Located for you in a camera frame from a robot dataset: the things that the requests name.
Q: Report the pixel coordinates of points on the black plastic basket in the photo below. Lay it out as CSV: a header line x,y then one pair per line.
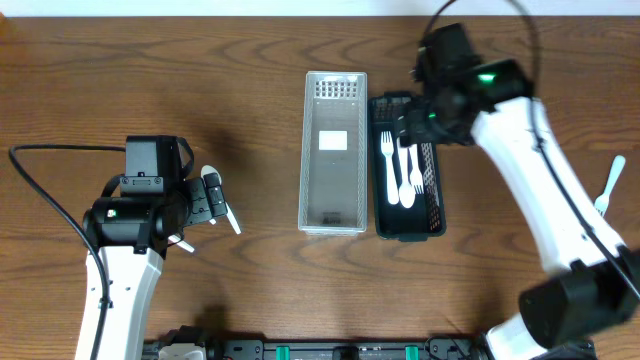
x,y
426,218

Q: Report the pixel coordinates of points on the white plastic fork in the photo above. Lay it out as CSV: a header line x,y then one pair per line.
x,y
415,176
601,203
387,149

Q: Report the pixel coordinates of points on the clear plastic basket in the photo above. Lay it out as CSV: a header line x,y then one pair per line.
x,y
333,173

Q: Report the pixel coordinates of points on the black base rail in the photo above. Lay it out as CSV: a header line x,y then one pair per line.
x,y
194,343

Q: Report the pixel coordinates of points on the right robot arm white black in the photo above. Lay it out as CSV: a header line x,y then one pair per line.
x,y
593,279

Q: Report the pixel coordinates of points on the white plastic spoon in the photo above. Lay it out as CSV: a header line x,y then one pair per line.
x,y
208,169
406,191
178,240

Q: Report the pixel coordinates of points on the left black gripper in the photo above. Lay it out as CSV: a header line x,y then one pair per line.
x,y
201,200

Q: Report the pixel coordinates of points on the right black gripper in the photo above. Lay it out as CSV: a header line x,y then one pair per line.
x,y
419,125

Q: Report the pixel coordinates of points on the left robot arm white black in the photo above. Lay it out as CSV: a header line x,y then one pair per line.
x,y
130,236

